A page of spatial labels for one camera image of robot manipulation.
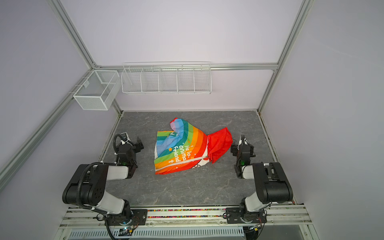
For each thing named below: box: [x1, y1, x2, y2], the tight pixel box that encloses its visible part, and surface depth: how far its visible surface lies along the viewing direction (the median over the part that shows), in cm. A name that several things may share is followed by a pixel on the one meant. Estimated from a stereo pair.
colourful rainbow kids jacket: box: [154, 117, 233, 175], surface depth 96 cm
